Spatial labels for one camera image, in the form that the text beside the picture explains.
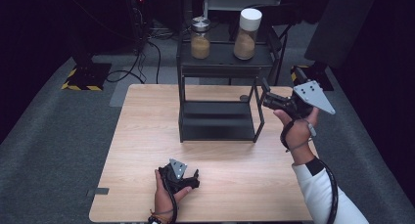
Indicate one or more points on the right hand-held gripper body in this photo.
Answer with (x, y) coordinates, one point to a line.
(311, 95)

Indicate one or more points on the person's right hand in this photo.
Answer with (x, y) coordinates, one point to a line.
(300, 136)

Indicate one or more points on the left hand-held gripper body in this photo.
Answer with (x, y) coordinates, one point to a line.
(177, 170)

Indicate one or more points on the black metal shelf rack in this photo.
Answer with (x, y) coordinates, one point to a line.
(217, 123)

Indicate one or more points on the white metal stand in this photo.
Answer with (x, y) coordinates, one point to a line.
(228, 2)

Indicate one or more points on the glass jar with white lid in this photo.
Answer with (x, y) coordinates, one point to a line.
(246, 38)

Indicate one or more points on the striped black stand base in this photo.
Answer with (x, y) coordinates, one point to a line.
(88, 75)
(318, 75)

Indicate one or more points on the small round grey disc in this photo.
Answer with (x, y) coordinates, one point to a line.
(244, 98)

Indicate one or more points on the person's left hand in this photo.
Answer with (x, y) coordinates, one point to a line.
(163, 198)

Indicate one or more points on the grey panel on stand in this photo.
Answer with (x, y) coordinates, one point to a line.
(339, 25)

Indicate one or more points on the glass jar with silver lid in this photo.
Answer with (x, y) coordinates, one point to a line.
(200, 44)

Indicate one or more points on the grey tape strip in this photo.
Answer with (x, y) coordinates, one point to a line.
(98, 191)

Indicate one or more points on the dark equipment rack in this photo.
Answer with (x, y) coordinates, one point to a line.
(138, 18)

